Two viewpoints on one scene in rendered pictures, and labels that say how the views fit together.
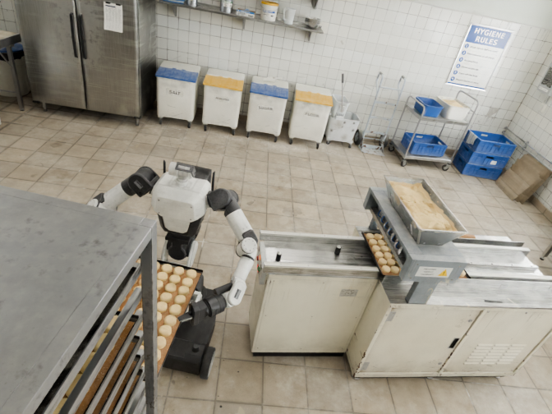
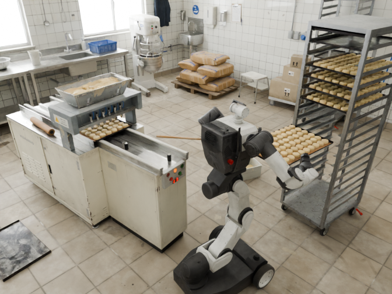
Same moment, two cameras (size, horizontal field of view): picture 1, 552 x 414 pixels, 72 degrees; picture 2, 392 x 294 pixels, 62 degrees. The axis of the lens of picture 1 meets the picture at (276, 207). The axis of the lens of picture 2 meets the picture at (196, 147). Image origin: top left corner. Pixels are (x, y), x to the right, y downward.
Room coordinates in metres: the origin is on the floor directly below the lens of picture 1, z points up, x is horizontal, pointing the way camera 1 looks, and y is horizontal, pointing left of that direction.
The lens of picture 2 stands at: (2.91, 1.78, 2.18)
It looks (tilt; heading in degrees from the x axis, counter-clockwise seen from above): 29 degrees down; 232
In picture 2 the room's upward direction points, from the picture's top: straight up
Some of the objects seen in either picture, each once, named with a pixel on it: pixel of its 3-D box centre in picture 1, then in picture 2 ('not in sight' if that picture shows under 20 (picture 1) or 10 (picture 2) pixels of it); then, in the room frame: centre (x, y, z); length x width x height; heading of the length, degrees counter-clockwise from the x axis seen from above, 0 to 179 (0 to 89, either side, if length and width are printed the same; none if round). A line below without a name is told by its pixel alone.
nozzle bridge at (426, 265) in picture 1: (403, 241); (100, 116); (1.96, -0.83, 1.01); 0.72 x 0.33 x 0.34; 13
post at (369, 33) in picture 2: not in sight; (342, 144); (0.67, 0.73, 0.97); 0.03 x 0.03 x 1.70; 89
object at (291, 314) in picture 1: (306, 299); (144, 190); (1.84, -0.34, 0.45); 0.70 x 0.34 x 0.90; 103
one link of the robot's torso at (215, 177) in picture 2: (185, 234); (223, 180); (1.68, 0.48, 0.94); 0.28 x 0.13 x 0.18; 179
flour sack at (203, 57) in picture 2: not in sight; (209, 58); (-1.16, -3.05, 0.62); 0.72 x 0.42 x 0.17; 103
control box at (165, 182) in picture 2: (261, 262); (173, 174); (1.76, 0.01, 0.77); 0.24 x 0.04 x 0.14; 13
